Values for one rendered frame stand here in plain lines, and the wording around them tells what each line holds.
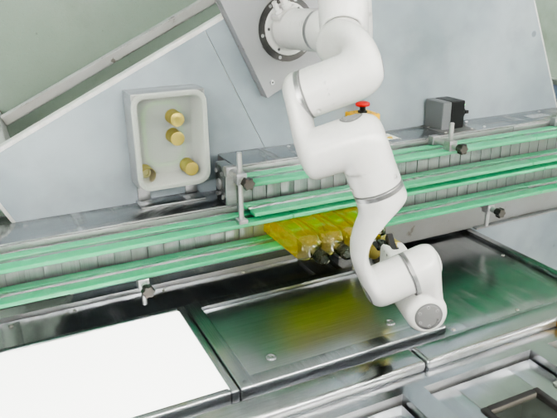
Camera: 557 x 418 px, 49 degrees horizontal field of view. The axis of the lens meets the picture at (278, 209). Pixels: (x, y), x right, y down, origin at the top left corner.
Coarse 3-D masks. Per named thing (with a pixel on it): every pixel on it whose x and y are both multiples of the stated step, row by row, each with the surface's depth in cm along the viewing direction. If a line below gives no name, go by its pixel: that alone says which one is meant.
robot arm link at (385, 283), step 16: (400, 192) 99; (368, 208) 99; (384, 208) 98; (400, 208) 100; (368, 224) 100; (384, 224) 99; (352, 240) 103; (368, 240) 100; (352, 256) 104; (368, 256) 102; (400, 256) 106; (368, 272) 102; (384, 272) 104; (400, 272) 104; (368, 288) 104; (384, 288) 103; (400, 288) 104; (384, 304) 105
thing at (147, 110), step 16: (144, 96) 134; (160, 96) 135; (176, 96) 144; (192, 96) 144; (144, 112) 142; (160, 112) 144; (192, 112) 146; (144, 128) 143; (160, 128) 145; (176, 128) 147; (192, 128) 148; (144, 144) 145; (160, 144) 146; (192, 144) 150; (208, 144) 144; (144, 160) 146; (160, 160) 147; (176, 160) 149; (208, 160) 145; (160, 176) 147; (176, 176) 147; (192, 176) 147; (208, 176) 146
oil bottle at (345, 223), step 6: (336, 210) 151; (324, 216) 148; (330, 216) 147; (336, 216) 147; (342, 216) 147; (348, 216) 147; (330, 222) 145; (336, 222) 144; (342, 222) 144; (348, 222) 144; (354, 222) 143; (342, 228) 141; (348, 228) 140; (348, 234) 140; (348, 240) 140
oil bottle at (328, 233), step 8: (304, 216) 148; (312, 216) 147; (320, 216) 147; (304, 224) 145; (312, 224) 143; (320, 224) 143; (328, 224) 143; (320, 232) 139; (328, 232) 138; (336, 232) 139; (328, 240) 137; (336, 240) 137; (328, 248) 138
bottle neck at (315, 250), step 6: (312, 246) 135; (318, 246) 135; (312, 252) 133; (318, 252) 132; (324, 252) 132; (312, 258) 134; (318, 258) 131; (324, 258) 133; (330, 258) 132; (324, 264) 132
